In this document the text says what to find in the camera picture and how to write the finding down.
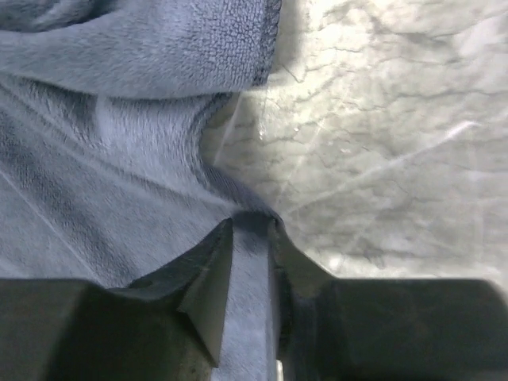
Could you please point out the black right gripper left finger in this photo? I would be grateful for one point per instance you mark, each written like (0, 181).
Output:
(166, 325)

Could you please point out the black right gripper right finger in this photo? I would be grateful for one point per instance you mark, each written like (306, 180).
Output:
(384, 329)

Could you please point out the blue grey cloth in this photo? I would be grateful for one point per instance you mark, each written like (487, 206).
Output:
(103, 104)

